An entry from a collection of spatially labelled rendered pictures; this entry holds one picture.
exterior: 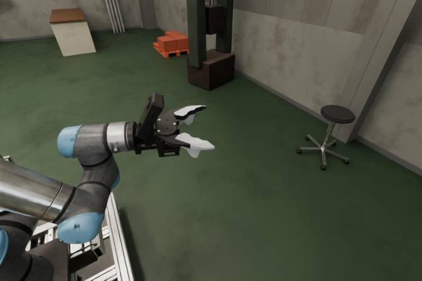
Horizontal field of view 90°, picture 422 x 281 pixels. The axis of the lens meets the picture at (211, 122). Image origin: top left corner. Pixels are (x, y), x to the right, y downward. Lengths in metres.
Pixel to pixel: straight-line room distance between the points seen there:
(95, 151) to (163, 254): 1.62
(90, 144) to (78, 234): 0.18
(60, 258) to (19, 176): 0.45
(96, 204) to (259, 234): 1.76
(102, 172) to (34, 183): 0.14
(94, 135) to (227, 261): 1.68
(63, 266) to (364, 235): 2.25
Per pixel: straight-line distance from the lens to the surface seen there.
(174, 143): 0.48
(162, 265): 2.05
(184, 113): 0.55
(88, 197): 0.54
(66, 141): 0.57
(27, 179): 0.52
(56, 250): 0.93
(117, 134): 0.53
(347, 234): 2.44
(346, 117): 2.67
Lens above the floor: 1.89
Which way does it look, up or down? 35 degrees down
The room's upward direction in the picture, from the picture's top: straight up
